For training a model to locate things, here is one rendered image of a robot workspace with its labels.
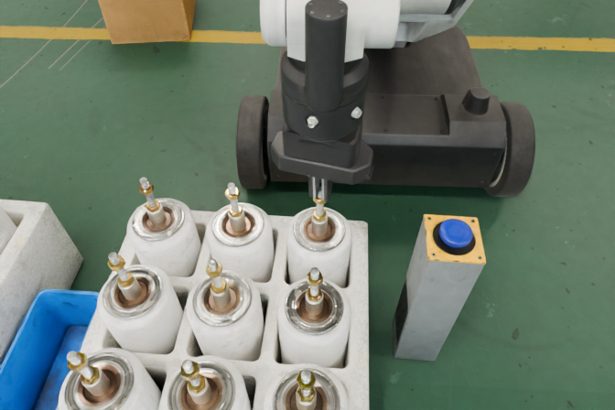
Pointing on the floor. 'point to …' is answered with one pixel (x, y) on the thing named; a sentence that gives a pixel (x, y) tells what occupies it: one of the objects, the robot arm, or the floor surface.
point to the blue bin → (45, 349)
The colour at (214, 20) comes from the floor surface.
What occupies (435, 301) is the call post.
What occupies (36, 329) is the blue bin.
